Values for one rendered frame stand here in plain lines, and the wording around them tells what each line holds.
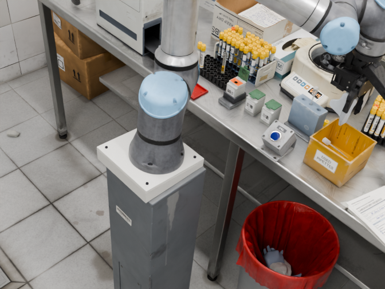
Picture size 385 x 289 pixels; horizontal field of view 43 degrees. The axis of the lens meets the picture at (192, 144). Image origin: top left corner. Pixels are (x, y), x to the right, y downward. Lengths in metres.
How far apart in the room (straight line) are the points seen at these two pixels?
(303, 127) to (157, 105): 0.53
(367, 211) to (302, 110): 0.35
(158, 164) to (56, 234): 1.14
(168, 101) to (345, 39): 0.42
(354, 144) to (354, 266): 0.69
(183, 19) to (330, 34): 0.37
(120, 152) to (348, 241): 1.11
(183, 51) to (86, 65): 1.63
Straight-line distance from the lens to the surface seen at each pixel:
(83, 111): 2.90
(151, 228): 1.34
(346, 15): 1.04
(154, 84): 1.18
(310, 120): 1.48
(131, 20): 1.74
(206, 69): 1.68
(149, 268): 1.51
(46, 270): 2.21
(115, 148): 1.33
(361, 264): 2.05
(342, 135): 1.48
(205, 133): 2.36
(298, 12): 1.02
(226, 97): 1.57
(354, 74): 1.26
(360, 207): 1.35
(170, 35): 1.23
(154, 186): 1.24
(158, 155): 1.24
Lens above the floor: 1.85
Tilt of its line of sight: 43 degrees down
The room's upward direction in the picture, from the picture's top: 6 degrees clockwise
